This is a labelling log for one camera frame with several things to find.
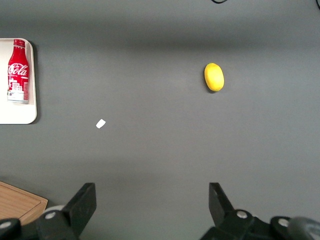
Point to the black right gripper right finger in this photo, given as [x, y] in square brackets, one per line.
[225, 220]

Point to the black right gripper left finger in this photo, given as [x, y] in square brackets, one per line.
[75, 215]

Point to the beige plastic tray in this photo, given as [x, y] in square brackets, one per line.
[3, 112]

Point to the wooden drawer cabinet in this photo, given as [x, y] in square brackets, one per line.
[17, 202]

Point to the small white paper scrap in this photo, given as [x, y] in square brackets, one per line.
[100, 123]

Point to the yellow lemon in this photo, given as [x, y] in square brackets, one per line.
[214, 77]

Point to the red cola bottle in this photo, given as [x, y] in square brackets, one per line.
[18, 72]

